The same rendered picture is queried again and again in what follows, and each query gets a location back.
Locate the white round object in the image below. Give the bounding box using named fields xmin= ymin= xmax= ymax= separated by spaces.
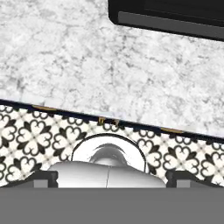
xmin=47 ymin=133 xmax=167 ymax=189

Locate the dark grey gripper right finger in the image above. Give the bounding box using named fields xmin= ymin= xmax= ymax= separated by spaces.
xmin=164 ymin=170 xmax=221 ymax=189

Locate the black appliance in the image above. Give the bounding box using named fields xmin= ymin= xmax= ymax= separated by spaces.
xmin=107 ymin=0 xmax=224 ymax=42

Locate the long gold cupboard handle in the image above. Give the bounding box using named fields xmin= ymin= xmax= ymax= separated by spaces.
xmin=159 ymin=127 xmax=186 ymax=135
xmin=31 ymin=104 xmax=59 ymax=112

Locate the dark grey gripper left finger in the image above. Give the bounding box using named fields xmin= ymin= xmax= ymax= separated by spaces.
xmin=4 ymin=170 xmax=60 ymax=189

